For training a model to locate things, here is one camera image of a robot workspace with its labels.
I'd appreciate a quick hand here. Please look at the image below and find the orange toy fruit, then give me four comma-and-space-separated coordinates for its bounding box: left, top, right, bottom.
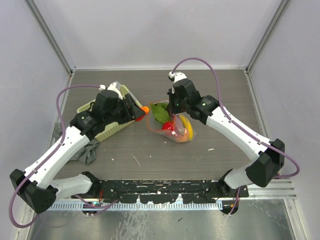
174, 132, 190, 143

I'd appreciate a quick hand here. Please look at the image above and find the yellow toy banana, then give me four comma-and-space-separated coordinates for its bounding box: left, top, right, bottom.
179, 115, 195, 142

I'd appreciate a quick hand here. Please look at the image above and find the red toy pepper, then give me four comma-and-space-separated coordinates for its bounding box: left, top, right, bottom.
135, 106, 149, 122

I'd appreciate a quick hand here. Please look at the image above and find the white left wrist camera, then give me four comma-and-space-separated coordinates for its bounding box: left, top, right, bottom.
98, 81, 123, 100

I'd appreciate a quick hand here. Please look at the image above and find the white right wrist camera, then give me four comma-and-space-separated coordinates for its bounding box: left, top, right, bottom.
168, 71, 187, 84

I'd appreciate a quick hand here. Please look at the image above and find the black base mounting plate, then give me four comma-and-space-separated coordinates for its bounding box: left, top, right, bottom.
79, 180, 237, 204

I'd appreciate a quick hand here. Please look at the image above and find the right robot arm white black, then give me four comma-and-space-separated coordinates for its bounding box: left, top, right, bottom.
167, 72, 285, 197

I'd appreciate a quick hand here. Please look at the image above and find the green toy lettuce leaf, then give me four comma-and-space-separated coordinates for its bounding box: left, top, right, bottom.
150, 102, 172, 125

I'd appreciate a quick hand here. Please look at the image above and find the clear zip bag orange zipper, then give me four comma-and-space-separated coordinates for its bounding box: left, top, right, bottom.
146, 100, 196, 143

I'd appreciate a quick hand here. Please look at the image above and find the pale green plastic basket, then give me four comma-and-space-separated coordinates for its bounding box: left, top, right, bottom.
71, 81, 147, 143

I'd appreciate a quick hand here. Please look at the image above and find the grey cloth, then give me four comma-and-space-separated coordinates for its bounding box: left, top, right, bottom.
52, 122, 100, 165

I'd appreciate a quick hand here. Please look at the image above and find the red toy apple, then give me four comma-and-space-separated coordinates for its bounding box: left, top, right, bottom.
162, 121, 174, 131

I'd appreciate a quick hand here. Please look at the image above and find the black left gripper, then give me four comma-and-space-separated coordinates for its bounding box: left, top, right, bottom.
104, 93, 144, 125

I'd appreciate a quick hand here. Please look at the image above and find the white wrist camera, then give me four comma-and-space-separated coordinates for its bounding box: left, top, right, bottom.
168, 71, 187, 84
98, 81, 123, 100

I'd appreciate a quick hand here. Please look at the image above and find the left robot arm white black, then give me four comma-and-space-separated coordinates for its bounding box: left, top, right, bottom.
9, 90, 148, 214

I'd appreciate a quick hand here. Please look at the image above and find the aluminium frame rail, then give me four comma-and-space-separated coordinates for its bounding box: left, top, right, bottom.
243, 68, 298, 200

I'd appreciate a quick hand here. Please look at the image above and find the slotted cable duct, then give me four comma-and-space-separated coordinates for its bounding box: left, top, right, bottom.
49, 200, 223, 211

